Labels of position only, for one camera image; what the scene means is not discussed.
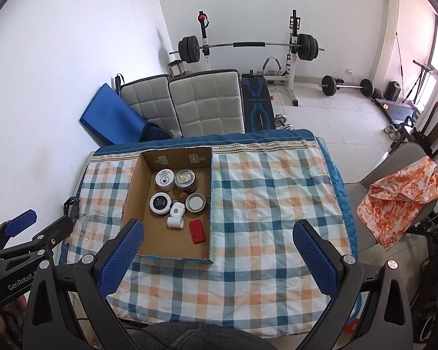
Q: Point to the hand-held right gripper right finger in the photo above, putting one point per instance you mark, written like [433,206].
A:
[315,259]

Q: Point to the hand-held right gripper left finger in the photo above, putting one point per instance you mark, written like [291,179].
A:
[122,259]

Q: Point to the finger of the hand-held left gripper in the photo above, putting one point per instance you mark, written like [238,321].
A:
[20,222]
[54,230]

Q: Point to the cardboard box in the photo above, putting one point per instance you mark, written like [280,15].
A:
[157,240]

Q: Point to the small white bottle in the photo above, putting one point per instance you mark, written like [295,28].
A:
[175,222]

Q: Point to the white jar with black lid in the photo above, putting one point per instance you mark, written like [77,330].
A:
[160,203]

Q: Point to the white earbud case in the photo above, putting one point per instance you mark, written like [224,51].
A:
[177,210]

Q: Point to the small red box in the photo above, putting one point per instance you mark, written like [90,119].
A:
[197,232]

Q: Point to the small brown nut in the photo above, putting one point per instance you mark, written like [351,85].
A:
[182,194]

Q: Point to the white jar with round label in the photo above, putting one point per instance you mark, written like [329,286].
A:
[164,180]

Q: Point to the clear tape roll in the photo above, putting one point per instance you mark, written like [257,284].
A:
[196,203]

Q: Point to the round metal tin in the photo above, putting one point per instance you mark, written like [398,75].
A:
[184,180]

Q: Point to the black plastic clip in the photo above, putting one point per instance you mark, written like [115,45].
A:
[73,209]

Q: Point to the clear plastic bag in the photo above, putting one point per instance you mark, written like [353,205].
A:
[82,224]

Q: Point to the checked blanket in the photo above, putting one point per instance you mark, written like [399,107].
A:
[259,207]

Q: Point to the orange patterned cloth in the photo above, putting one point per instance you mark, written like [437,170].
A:
[398,197]

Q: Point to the person's dark grey clothing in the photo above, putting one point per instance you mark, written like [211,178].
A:
[204,337]

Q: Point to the grey chair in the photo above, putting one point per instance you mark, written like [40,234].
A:
[390,167]

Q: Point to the blue exercise mat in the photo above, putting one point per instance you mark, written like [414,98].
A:
[113,116]

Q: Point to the dark blue cloth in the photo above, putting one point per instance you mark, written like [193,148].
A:
[155,133]

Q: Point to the chrome dumbbell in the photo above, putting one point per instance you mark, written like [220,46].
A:
[289,127]
[281,119]

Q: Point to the white shoe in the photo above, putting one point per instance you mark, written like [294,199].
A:
[389,128]
[396,133]

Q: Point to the grey quilted cushion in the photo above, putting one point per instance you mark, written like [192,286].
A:
[149,105]
[208,105]

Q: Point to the black weight bench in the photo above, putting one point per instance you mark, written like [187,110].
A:
[257,105]

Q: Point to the treadmill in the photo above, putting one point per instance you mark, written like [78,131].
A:
[398,111]

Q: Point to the short floor barbell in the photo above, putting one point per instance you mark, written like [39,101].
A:
[346,86]

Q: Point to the black speaker box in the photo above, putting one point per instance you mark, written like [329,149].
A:
[392,91]

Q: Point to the small wooden stool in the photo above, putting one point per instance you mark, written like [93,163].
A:
[176,68]

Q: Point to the barbell with black plates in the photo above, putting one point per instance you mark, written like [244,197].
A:
[248,44]

